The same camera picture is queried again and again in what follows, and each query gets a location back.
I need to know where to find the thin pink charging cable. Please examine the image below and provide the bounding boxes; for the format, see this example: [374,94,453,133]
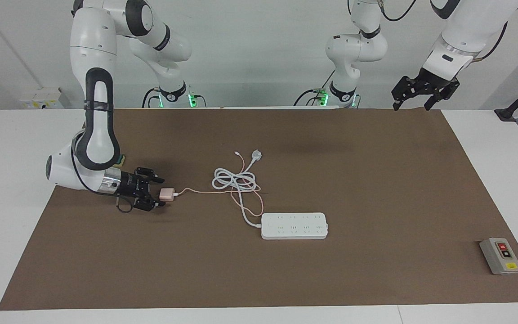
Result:
[174,151,266,217]

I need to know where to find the white power strip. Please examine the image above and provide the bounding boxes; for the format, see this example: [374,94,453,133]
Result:
[261,212,329,240]

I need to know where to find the brown table mat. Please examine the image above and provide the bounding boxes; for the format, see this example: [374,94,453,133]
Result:
[0,108,518,311]

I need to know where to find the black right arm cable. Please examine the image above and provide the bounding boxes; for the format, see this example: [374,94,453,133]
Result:
[70,135,134,214]

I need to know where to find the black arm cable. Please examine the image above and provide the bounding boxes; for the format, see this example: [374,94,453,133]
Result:
[70,135,134,214]
[376,0,509,63]

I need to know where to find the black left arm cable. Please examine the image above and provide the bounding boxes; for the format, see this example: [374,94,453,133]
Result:
[376,0,509,63]

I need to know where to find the black base cable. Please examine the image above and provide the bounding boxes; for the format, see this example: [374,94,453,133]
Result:
[142,88,163,108]
[293,89,327,107]

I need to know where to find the white power strip cord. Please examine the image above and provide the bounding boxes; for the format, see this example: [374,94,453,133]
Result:
[212,150,263,228]

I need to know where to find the white wall boxes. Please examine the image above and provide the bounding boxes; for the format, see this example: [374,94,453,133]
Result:
[20,88,64,109]

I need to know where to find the grey on-off switch box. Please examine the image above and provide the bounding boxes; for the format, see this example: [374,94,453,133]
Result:
[479,238,518,275]

